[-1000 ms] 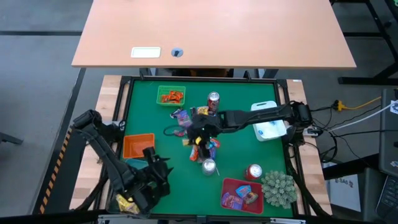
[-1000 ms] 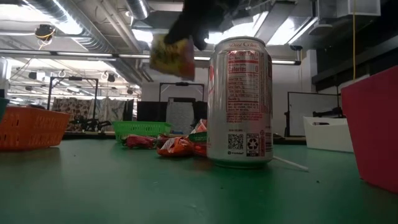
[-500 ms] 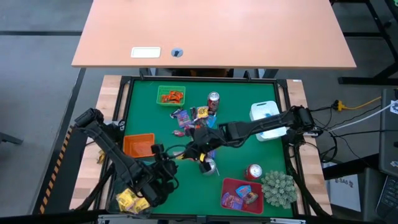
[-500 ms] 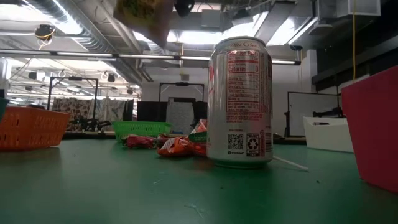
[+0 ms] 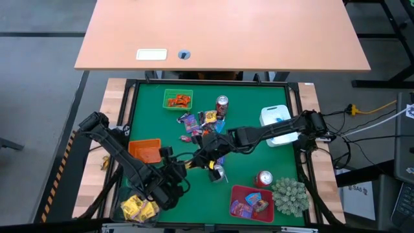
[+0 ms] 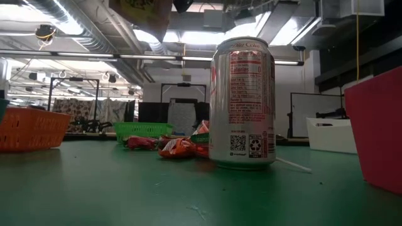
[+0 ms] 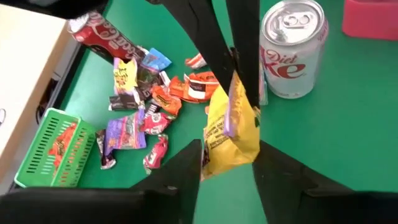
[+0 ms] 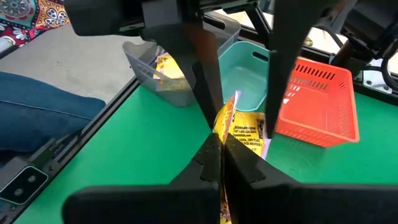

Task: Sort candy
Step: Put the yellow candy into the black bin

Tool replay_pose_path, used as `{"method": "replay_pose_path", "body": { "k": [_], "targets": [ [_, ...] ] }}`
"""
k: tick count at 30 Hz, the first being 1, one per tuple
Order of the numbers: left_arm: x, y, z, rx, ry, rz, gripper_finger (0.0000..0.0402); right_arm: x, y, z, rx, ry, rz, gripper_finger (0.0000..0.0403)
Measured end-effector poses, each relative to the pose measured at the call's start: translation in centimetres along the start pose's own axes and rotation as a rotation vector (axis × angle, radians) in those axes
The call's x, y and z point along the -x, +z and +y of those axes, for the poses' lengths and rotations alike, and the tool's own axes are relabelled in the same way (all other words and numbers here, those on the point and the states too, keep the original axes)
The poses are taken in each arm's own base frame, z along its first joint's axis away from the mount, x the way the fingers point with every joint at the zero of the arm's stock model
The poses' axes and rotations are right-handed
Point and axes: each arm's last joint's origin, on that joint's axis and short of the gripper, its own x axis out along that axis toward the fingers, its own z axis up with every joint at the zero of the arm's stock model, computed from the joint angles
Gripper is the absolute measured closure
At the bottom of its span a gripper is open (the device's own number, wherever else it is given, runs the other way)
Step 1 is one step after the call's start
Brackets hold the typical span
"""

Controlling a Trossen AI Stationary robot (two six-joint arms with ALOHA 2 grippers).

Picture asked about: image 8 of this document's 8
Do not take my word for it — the colourful floral cloth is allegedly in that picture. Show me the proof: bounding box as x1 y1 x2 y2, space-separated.
0 0 70 48

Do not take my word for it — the orange plastic basket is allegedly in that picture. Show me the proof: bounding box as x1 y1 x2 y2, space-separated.
275 57 361 148

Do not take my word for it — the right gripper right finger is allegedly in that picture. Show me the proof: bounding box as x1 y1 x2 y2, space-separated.
223 133 398 224

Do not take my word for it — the black depth camera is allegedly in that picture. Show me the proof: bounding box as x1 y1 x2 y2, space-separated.
0 157 50 206

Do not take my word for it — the clear grey plastic bin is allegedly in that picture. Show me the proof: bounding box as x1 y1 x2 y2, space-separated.
122 11 242 108

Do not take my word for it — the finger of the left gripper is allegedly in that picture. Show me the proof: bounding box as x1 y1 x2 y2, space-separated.
141 18 224 131
265 0 331 140

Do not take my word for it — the teal plastic bin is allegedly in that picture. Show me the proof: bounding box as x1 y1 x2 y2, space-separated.
217 40 271 113

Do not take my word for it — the yellow candy packet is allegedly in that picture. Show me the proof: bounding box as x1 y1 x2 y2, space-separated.
213 90 272 224
153 52 187 82

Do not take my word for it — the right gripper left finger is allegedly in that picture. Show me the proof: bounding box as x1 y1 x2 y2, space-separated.
62 133 223 224

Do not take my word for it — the person's leg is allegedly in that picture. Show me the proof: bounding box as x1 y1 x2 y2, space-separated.
0 70 107 154

